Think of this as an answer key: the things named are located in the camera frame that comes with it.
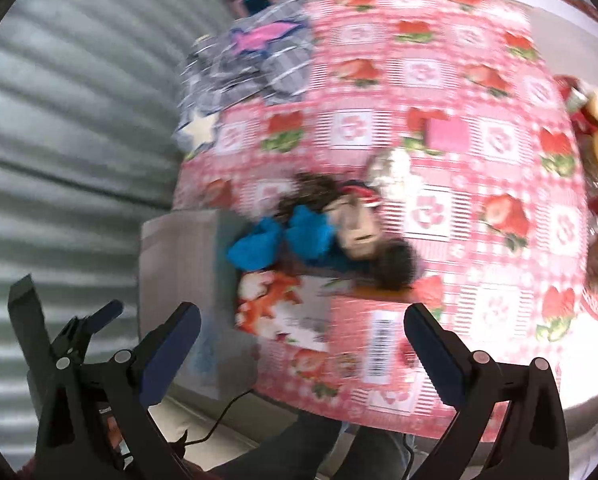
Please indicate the red patterned headband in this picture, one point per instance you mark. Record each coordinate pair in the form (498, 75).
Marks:
(364, 194)

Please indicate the pink carton box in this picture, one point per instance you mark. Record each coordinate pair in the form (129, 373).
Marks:
(359, 360)

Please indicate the dark brown fuzzy scrunchie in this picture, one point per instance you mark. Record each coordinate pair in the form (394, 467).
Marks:
(394, 265)

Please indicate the white polka dot scrunchie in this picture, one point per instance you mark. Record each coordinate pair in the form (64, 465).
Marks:
(390, 172)

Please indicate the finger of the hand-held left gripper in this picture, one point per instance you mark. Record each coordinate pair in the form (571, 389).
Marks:
(104, 311)
(26, 310)

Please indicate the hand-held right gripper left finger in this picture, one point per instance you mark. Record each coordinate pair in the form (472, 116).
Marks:
(171, 350)

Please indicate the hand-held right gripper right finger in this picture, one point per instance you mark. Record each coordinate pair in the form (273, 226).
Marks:
(436, 355)

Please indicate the blue fuzzy sock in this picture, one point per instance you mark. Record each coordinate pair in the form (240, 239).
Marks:
(254, 250)
(311, 232)

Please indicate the pink strawberry print tablecloth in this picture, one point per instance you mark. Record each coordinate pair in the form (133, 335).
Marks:
(429, 75)

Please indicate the beige sock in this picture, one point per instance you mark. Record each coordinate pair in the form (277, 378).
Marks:
(356, 235)

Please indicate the grey plaid star cloth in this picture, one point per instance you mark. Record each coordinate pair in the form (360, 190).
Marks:
(259, 75)

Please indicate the grey storage box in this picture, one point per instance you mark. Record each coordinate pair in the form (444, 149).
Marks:
(179, 270)

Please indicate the pink sponge block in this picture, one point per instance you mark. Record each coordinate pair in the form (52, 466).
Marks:
(446, 135)

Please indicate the pile of snacks and clutter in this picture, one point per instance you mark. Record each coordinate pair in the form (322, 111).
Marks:
(586, 105)

